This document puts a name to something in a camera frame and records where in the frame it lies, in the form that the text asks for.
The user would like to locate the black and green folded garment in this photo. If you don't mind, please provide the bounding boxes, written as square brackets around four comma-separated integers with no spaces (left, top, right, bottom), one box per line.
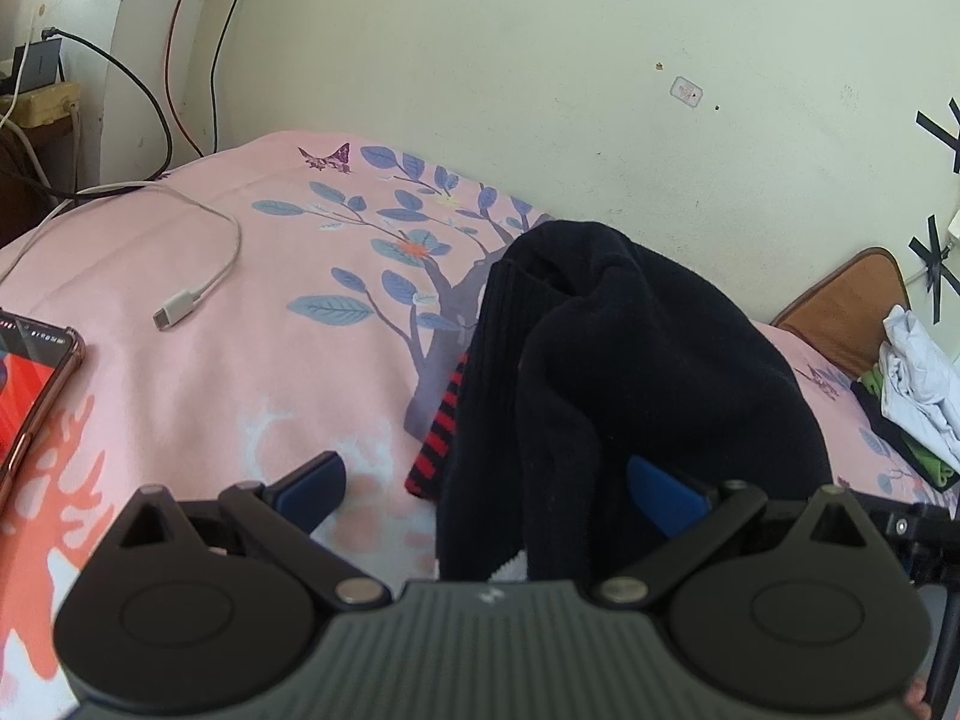
[849,367,960,494]

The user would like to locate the black patterned knit sweater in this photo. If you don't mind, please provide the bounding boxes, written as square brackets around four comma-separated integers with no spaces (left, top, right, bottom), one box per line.
[405,221,834,587]

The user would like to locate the black power cable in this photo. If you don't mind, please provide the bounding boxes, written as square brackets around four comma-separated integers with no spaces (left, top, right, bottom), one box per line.
[0,26,174,220]

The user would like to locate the yellowed power strip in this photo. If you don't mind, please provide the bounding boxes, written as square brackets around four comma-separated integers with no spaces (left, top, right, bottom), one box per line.
[0,81,83,129]

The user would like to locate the black wall cable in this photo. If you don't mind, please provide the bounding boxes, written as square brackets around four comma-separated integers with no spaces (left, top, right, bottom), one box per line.
[211,0,257,152]

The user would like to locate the dark wooden side table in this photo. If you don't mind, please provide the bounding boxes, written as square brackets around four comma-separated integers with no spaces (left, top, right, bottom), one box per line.
[0,120,77,250]

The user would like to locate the smartphone in clear case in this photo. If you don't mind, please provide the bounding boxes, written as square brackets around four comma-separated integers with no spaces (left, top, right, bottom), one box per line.
[0,307,86,505]

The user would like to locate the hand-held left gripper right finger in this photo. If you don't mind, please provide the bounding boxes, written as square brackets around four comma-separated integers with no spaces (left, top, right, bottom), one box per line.
[589,456,880,612]

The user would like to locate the black tape cross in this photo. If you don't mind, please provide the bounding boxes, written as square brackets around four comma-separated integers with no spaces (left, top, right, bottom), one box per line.
[907,214,956,326]
[915,97,960,174]

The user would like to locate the red wall cable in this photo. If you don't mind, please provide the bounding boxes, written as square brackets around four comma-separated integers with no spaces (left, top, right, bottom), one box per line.
[164,0,216,159]

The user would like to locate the black power adapter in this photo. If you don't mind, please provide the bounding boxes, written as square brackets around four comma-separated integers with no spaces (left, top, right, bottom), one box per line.
[11,41,65,92]

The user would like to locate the pink printed bedsheet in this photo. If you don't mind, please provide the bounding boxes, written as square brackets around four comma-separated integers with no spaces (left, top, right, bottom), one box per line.
[0,129,960,720]

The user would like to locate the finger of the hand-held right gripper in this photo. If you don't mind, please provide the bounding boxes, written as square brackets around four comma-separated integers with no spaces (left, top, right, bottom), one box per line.
[861,492,932,542]

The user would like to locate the person's right hand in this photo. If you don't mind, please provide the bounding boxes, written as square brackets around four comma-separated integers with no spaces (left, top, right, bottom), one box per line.
[902,676,935,720]

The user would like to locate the white charging cable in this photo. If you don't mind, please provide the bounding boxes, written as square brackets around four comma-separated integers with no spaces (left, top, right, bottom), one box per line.
[0,180,245,333]

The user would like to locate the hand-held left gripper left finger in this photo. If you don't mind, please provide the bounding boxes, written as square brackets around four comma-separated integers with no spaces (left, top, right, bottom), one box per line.
[118,450,392,612]

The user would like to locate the thin white cable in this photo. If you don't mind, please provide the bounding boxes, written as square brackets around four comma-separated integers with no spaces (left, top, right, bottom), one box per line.
[0,4,47,130]

